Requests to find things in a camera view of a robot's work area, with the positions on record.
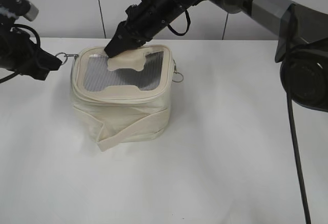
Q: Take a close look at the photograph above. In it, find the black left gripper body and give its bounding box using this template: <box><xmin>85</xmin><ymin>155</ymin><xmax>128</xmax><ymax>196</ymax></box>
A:
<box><xmin>1</xmin><ymin>26</ymin><xmax>42</xmax><ymax>77</ymax></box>

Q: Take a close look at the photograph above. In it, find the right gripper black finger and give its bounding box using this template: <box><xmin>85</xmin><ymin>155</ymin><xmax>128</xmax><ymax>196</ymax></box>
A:
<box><xmin>104</xmin><ymin>21</ymin><xmax>144</xmax><ymax>58</ymax></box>

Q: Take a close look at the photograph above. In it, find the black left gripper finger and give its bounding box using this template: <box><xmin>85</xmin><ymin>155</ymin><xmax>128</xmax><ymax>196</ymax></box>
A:
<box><xmin>35</xmin><ymin>50</ymin><xmax>62</xmax><ymax>80</ymax></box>

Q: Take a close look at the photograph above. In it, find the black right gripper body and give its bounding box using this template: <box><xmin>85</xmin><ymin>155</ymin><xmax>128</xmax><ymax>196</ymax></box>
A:
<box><xmin>125</xmin><ymin>0</ymin><xmax>187</xmax><ymax>42</ymax></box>

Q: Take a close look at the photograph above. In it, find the silver zipper pull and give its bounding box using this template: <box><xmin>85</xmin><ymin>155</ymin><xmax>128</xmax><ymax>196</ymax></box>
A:
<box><xmin>55</xmin><ymin>52</ymin><xmax>79</xmax><ymax>65</ymax></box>
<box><xmin>172</xmin><ymin>60</ymin><xmax>184</xmax><ymax>83</ymax></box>

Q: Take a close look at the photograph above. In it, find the cream fabric zipper bag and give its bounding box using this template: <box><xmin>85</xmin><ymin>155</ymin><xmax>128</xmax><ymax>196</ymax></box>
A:
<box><xmin>70</xmin><ymin>45</ymin><xmax>176</xmax><ymax>151</ymax></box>

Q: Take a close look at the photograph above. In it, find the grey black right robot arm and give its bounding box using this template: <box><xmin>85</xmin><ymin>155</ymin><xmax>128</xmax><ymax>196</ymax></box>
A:
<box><xmin>105</xmin><ymin>0</ymin><xmax>327</xmax><ymax>112</ymax></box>

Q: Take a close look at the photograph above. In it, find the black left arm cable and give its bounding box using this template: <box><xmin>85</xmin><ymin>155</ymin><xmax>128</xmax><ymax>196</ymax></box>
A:
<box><xmin>0</xmin><ymin>23</ymin><xmax>41</xmax><ymax>84</ymax></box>

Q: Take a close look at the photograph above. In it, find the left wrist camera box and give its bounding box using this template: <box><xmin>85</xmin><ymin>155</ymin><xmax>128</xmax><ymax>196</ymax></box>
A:
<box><xmin>1</xmin><ymin>0</ymin><xmax>39</xmax><ymax>22</ymax></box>

